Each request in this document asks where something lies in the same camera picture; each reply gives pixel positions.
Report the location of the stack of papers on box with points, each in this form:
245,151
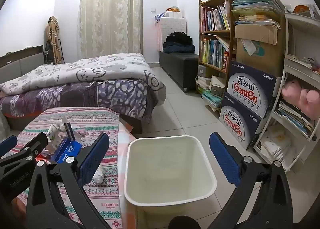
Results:
258,12

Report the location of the pink plush toy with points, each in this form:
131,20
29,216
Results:
306,100

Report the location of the plaid garment on rack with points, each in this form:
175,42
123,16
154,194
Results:
53,48

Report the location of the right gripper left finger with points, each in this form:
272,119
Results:
45,206

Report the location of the cream lace curtain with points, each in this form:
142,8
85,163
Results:
109,27

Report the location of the white metal shelf rack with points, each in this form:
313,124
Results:
292,128

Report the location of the upper Ganten water box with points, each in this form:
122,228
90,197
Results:
255,89

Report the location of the white tissue ball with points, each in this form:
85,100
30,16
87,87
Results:
98,177

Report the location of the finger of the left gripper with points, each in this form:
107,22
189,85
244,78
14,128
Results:
7,145
31,150

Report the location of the black storage bench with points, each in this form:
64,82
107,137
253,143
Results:
182,67

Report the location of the patterned striped tablecloth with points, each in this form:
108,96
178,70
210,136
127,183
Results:
90,122

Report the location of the blue carton box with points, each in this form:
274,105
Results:
67,148

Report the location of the dark clothes pile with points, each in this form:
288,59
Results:
178,42

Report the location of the ganten water box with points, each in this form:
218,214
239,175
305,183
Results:
255,89
242,123

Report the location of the wooden bookshelf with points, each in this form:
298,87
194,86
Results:
216,36

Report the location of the books stack on floor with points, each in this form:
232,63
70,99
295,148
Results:
211,90

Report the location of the white pink drawer cabinet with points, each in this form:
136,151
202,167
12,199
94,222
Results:
166,25

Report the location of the grey bed headboard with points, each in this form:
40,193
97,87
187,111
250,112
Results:
19,63

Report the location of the green white paper package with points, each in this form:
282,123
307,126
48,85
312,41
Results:
56,131

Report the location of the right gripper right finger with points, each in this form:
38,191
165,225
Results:
273,205

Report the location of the lower Ganten water box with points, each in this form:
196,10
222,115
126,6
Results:
242,123

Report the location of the brown cardboard box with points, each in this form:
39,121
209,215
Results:
261,47

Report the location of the white plastic trash bin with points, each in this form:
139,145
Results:
166,177

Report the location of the white cartoon print quilt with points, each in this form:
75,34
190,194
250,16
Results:
102,68

